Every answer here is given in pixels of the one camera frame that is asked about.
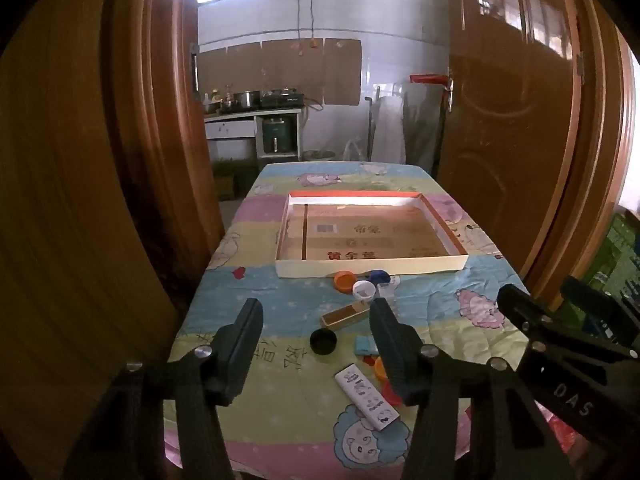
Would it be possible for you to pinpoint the shallow cardboard box tray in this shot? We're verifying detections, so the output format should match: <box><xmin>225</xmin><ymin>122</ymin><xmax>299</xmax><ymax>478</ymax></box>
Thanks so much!
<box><xmin>275</xmin><ymin>190</ymin><xmax>470</xmax><ymax>279</ymax></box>

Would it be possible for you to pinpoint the green printed carton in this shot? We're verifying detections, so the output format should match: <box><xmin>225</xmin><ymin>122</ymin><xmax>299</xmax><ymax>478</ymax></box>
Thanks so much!
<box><xmin>560</xmin><ymin>212</ymin><xmax>640</xmax><ymax>341</ymax></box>

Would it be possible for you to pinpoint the cartoon printed tablecloth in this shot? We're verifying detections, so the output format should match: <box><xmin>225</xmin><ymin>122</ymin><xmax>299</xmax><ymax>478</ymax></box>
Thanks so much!
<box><xmin>164</xmin><ymin>161</ymin><xmax>532</xmax><ymax>476</ymax></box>

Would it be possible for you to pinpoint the floor box with green plants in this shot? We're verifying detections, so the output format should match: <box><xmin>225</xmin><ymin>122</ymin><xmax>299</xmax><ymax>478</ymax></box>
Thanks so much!
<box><xmin>212</xmin><ymin>157</ymin><xmax>261</xmax><ymax>201</ymax></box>

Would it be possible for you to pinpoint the white box with black print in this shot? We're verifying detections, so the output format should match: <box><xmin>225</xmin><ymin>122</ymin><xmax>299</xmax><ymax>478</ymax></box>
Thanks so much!
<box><xmin>334</xmin><ymin>364</ymin><xmax>401</xmax><ymax>431</ymax></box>

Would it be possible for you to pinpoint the white kitchen cabinet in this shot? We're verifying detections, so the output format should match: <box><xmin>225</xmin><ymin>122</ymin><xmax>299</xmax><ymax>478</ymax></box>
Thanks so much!
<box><xmin>204</xmin><ymin>106</ymin><xmax>304</xmax><ymax>161</ymax></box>

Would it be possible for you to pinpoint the black gas stove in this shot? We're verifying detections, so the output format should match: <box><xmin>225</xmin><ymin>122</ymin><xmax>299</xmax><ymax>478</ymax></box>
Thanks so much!
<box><xmin>261</xmin><ymin>89</ymin><xmax>305</xmax><ymax>108</ymax></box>

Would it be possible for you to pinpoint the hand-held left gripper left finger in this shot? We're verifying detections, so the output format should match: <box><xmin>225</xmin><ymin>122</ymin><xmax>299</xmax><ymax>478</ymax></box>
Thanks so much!
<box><xmin>62</xmin><ymin>298</ymin><xmax>264</xmax><ymax>480</ymax></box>

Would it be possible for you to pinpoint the cardboard wall covering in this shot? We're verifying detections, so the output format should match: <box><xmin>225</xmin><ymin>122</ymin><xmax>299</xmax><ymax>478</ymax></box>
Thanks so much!
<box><xmin>196</xmin><ymin>37</ymin><xmax>363</xmax><ymax>107</ymax></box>

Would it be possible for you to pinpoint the small gold box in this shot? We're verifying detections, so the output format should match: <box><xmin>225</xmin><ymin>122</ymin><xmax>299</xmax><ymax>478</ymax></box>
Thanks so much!
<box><xmin>320</xmin><ymin>300</ymin><xmax>373</xmax><ymax>332</ymax></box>

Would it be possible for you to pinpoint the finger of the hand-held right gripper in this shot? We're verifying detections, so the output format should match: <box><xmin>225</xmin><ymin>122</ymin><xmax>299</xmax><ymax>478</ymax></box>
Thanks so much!
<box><xmin>560</xmin><ymin>276</ymin><xmax>640</xmax><ymax>348</ymax></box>
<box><xmin>496</xmin><ymin>284</ymin><xmax>640</xmax><ymax>377</ymax></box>

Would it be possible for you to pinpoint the clear plastic covered rack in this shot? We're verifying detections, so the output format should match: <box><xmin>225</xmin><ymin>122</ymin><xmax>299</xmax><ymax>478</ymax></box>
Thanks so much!
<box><xmin>372</xmin><ymin>80</ymin><xmax>446</xmax><ymax>171</ymax></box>

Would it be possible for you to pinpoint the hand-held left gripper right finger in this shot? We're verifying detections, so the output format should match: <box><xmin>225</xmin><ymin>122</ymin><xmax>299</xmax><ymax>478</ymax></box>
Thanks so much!
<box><xmin>368</xmin><ymin>297</ymin><xmax>576</xmax><ymax>480</ymax></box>

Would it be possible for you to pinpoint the wooden door with handle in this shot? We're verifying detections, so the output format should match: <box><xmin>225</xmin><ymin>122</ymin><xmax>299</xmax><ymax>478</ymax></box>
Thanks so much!
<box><xmin>435</xmin><ymin>0</ymin><xmax>583</xmax><ymax>281</ymax></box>

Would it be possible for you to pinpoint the green air fryer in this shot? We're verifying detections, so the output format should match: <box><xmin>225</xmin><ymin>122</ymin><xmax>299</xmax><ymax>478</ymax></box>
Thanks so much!
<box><xmin>263</xmin><ymin>116</ymin><xmax>293</xmax><ymax>154</ymax></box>

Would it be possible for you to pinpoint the black bottle cap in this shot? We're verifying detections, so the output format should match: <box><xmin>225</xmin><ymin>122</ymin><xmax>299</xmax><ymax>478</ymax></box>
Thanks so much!
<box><xmin>309</xmin><ymin>328</ymin><xmax>338</xmax><ymax>356</ymax></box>

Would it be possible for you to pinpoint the clear box with pink end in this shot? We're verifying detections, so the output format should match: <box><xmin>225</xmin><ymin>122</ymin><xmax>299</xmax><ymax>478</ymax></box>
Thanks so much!
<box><xmin>375</xmin><ymin>276</ymin><xmax>402</xmax><ymax>311</ymax></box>

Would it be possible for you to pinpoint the hanging cable with orange plugs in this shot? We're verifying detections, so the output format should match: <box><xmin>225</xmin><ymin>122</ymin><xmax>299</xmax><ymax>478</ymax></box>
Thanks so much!
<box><xmin>295</xmin><ymin>0</ymin><xmax>321</xmax><ymax>56</ymax></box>

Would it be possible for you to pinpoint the wooden door frame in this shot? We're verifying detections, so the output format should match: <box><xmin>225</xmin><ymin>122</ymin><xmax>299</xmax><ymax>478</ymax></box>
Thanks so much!
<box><xmin>102</xmin><ymin>0</ymin><xmax>636</xmax><ymax>311</ymax></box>

